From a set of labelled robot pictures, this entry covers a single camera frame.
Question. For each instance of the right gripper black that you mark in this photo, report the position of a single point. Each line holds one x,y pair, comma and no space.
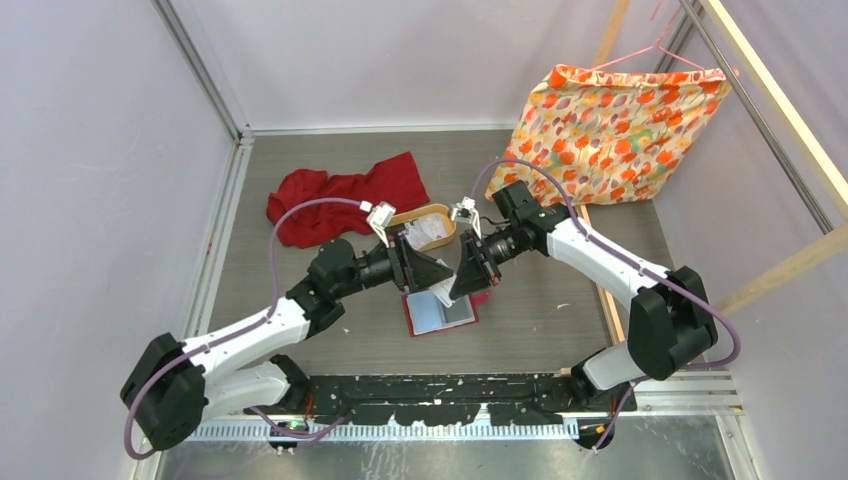
473,273

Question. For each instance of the floral fabric bag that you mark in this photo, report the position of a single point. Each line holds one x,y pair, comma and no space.
601,138

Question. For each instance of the red cloth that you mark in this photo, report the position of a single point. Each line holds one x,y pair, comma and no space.
395,180

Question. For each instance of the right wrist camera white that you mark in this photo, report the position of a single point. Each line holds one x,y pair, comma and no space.
465,211

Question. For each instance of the pink clothes hanger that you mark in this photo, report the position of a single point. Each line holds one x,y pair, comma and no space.
686,20

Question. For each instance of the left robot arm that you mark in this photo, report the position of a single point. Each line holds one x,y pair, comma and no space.
177,385

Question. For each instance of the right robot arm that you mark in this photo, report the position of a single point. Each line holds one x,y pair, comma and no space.
668,325

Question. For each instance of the yellow oval tray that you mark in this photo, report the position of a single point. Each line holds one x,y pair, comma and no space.
397,224

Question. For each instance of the white VIP card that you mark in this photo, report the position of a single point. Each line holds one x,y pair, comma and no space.
425,230

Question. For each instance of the red card holder wallet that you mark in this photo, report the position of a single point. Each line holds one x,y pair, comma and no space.
425,314

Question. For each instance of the aluminium frame rail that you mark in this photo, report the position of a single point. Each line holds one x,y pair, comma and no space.
293,432

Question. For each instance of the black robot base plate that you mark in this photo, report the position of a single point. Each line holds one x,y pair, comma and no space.
443,400

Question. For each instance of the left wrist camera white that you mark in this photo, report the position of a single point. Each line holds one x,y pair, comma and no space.
378,218

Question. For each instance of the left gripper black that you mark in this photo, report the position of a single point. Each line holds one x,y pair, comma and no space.
421,270

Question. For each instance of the wooden frame rack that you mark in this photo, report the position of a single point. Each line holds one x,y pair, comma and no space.
731,213

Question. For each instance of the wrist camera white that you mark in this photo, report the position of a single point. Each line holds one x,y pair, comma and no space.
465,211
378,218

